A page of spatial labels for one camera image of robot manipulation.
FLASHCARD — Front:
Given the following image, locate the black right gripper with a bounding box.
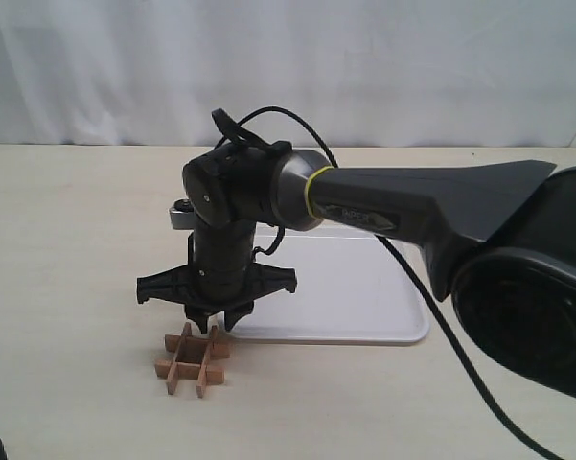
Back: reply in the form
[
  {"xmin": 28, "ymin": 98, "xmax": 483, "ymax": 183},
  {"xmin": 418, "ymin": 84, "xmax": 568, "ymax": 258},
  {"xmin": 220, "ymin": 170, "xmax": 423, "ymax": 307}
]
[{"xmin": 136, "ymin": 224, "xmax": 297, "ymax": 334}]

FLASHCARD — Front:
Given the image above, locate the notched wooden piece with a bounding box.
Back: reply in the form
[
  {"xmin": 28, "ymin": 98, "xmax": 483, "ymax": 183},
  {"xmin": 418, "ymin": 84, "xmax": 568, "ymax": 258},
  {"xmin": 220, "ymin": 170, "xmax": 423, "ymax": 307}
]
[
  {"xmin": 164, "ymin": 321, "xmax": 192, "ymax": 395},
  {"xmin": 165, "ymin": 336, "xmax": 230, "ymax": 362},
  {"xmin": 196, "ymin": 326, "xmax": 224, "ymax": 399},
  {"xmin": 154, "ymin": 359, "xmax": 224, "ymax": 385}
]

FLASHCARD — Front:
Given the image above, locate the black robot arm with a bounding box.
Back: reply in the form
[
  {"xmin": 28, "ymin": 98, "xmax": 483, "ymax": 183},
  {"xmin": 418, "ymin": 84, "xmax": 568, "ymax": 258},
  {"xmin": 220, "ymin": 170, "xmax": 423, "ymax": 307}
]
[{"xmin": 136, "ymin": 142, "xmax": 576, "ymax": 399}]

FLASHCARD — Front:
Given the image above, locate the white rectangular plastic tray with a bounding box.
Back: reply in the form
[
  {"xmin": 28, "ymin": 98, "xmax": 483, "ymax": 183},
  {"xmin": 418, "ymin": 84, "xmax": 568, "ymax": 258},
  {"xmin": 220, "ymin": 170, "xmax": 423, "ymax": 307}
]
[{"xmin": 231, "ymin": 224, "xmax": 429, "ymax": 345}]

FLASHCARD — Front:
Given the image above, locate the white curtain backdrop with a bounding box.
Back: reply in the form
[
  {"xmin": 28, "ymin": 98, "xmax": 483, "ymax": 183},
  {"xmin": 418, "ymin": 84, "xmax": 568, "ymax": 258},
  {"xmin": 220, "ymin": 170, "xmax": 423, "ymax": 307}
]
[{"xmin": 0, "ymin": 1, "xmax": 576, "ymax": 147}]

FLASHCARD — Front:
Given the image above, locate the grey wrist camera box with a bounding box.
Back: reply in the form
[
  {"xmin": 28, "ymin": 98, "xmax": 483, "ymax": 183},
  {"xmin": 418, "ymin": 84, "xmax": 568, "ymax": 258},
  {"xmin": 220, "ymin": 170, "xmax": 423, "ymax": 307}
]
[{"xmin": 169, "ymin": 199, "xmax": 196, "ymax": 230}]

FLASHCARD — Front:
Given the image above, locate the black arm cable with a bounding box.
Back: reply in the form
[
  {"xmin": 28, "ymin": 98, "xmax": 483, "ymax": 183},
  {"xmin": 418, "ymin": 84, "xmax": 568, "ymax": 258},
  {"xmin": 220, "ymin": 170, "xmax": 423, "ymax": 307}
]
[{"xmin": 210, "ymin": 105, "xmax": 552, "ymax": 460}]

